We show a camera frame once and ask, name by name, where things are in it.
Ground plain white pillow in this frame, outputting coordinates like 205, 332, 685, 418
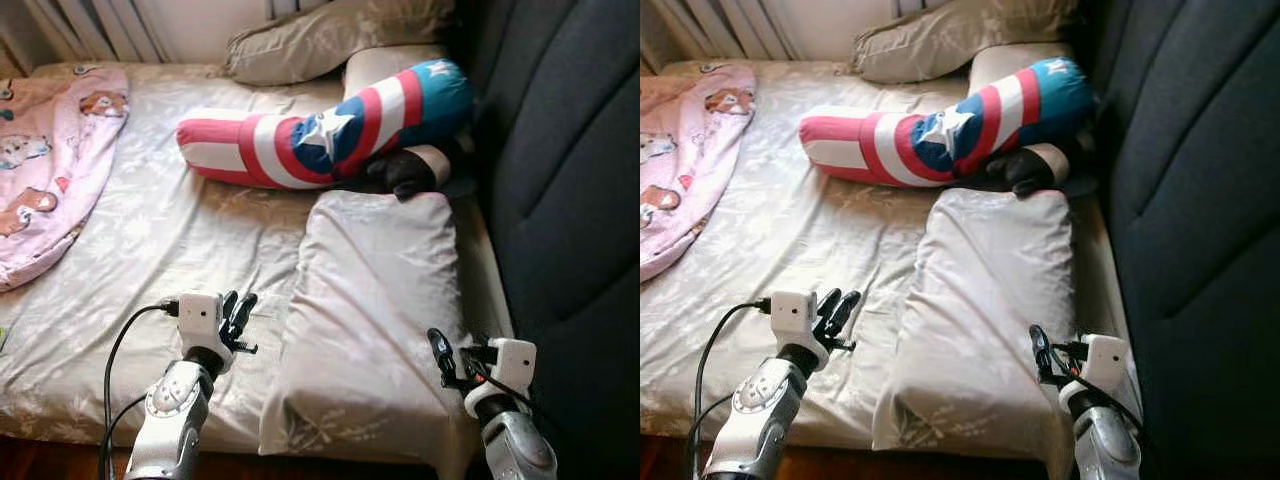
343, 44, 451, 101
968, 42, 1076, 96

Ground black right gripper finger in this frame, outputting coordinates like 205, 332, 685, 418
1031, 323, 1061, 386
428, 327, 463, 391

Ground olive floral pillow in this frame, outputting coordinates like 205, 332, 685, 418
222, 0, 456, 86
850, 0, 1081, 84

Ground dark grey upholstered chair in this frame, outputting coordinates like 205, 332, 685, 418
455, 0, 640, 480
1080, 0, 1280, 480

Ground red white blue bolster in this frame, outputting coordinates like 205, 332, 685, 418
797, 56, 1096, 188
176, 58, 476, 191

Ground black plush toy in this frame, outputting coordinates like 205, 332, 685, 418
985, 140, 1086, 198
365, 143, 466, 201

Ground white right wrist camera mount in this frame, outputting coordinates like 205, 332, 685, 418
462, 338, 538, 419
1058, 334, 1131, 411

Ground grey floral pillow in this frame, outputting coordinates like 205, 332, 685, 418
872, 187, 1086, 480
258, 190, 481, 480

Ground pink cartoon bear quilt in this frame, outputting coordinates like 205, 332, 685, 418
640, 63, 758, 284
0, 65, 131, 293

